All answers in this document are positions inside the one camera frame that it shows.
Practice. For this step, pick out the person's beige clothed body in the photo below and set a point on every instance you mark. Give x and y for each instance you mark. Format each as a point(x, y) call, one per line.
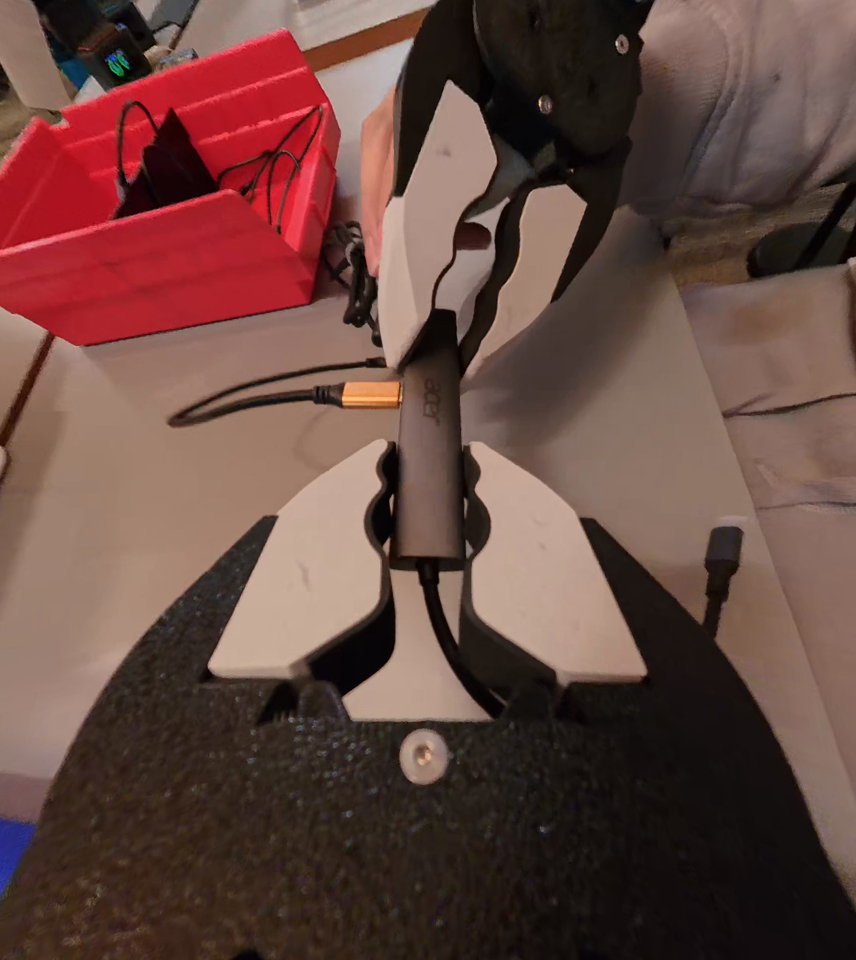
point(810, 525)

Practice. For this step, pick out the black bin divider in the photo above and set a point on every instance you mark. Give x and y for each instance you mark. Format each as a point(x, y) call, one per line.
point(173, 172)

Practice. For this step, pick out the person's right hand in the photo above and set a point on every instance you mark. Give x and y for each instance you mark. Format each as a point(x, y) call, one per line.
point(375, 187)

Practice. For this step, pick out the black office chair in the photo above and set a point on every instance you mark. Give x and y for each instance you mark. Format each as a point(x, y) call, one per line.
point(795, 247)

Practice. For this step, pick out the black charger with green display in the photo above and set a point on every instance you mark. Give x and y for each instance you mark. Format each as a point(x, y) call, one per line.
point(117, 64)

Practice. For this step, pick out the red divided bin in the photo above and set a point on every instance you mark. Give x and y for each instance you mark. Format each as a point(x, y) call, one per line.
point(135, 277)

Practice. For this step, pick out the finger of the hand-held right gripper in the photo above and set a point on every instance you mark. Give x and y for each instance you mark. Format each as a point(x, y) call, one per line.
point(540, 240)
point(435, 195)

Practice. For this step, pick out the person's right forearm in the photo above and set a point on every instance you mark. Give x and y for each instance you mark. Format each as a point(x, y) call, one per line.
point(773, 97)

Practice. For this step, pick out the white cardboard panel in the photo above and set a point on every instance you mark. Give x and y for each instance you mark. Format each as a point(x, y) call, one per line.
point(23, 52)

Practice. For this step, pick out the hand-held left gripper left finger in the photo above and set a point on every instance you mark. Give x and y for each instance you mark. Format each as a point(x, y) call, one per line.
point(308, 585)

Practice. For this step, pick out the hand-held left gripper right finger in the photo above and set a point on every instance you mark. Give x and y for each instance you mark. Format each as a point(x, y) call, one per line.
point(548, 592)

